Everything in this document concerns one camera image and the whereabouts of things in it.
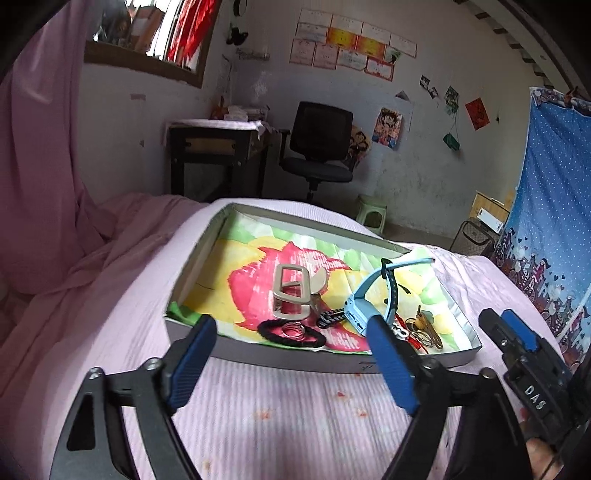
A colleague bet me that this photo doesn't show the white shallow cardboard box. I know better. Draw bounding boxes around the white shallow cardboard box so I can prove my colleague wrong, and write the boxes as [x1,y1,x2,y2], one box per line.
[164,198,484,376]

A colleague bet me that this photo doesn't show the large silver metal ring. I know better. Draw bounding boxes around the large silver metal ring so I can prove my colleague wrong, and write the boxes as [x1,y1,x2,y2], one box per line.
[406,329,439,354]

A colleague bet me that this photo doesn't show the red cord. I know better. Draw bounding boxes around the red cord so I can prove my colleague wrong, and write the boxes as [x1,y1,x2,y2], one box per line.
[396,323,430,354]

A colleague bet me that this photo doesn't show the black braided keychain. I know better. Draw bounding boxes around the black braided keychain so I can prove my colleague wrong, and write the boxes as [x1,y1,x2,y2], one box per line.
[317,308,348,328]

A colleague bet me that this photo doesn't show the brown cord with yellow beads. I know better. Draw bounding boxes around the brown cord with yellow beads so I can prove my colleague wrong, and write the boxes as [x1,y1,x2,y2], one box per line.
[405,306,437,334]

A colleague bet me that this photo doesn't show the white long box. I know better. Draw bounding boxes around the white long box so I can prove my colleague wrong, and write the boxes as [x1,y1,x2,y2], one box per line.
[477,208,505,234]

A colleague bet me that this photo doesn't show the colourful printed cloth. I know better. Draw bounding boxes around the colourful printed cloth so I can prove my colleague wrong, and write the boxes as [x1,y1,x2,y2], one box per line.
[168,216,463,355]

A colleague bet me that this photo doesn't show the wooden board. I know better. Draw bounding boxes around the wooden board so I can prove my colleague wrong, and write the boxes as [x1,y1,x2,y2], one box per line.
[470,191,514,232]

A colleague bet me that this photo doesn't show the blue printed curtain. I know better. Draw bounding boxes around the blue printed curtain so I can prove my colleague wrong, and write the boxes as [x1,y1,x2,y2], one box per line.
[491,87,591,372]

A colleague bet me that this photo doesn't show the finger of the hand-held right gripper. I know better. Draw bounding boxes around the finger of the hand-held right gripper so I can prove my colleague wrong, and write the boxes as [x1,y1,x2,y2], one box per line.
[478,308,514,367]
[501,309,541,355]

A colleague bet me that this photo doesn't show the dark wooden desk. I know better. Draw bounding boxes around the dark wooden desk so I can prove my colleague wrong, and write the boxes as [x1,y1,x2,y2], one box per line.
[163,117,279,205]

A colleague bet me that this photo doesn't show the red paper wall decoration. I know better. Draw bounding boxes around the red paper wall decoration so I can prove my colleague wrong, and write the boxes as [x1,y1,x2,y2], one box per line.
[464,96,491,132]

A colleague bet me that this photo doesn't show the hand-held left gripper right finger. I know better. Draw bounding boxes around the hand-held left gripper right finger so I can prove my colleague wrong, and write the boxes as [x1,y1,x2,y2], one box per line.
[366,318,533,480]

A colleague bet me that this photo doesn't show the black office chair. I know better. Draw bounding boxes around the black office chair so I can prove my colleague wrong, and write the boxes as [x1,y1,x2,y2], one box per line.
[277,101,360,205]

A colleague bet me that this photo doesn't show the green plastic stool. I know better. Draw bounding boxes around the green plastic stool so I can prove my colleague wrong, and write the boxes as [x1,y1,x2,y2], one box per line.
[355,193,389,232]

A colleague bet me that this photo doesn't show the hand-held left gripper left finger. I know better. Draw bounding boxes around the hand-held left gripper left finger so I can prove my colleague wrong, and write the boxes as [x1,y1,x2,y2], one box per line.
[48,314,219,480]

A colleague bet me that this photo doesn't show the person's right hand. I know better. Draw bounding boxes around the person's right hand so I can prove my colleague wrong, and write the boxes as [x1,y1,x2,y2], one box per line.
[518,411,568,480]

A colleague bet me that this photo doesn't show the black wire basket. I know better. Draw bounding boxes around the black wire basket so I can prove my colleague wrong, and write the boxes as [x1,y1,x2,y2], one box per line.
[450,220,503,260]

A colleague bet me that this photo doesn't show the row of wall certificates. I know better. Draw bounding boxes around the row of wall certificates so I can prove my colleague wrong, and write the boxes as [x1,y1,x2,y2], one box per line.
[289,8,419,83]

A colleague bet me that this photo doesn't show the red hanging decoration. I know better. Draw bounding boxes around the red hanging decoration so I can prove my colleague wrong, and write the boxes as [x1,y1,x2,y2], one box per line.
[167,0,219,71]

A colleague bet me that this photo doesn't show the blue smartwatch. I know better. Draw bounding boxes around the blue smartwatch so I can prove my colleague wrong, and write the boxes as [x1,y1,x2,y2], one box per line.
[346,257,437,341]

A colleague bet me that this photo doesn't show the orange cartoon wall poster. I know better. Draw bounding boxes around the orange cartoon wall poster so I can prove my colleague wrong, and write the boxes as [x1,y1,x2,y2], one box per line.
[348,124,373,163]

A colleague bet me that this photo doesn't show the papers on desk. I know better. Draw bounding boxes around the papers on desk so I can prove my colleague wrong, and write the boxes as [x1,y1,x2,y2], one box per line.
[210,103,271,123]

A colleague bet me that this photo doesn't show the small silver metal ring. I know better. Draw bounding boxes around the small silver metal ring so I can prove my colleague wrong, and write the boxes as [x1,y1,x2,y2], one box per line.
[280,322,307,345]

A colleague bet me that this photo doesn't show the window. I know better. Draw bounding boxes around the window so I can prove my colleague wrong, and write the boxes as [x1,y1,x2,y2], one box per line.
[83,0,223,89]

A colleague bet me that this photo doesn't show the black hair scrunchie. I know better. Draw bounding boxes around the black hair scrunchie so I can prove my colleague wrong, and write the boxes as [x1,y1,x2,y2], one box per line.
[257,319,328,350]

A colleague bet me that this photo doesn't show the beige hair claw clip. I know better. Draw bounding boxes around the beige hair claw clip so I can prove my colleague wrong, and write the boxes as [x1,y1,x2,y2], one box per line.
[271,263,329,320]

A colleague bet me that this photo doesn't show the pink curtain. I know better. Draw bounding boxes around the pink curtain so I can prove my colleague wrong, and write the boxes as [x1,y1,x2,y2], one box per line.
[0,0,118,296]

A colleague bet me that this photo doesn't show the pink bed blanket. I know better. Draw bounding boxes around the pink bed blanket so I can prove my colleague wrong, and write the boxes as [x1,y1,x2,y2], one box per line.
[0,193,573,480]

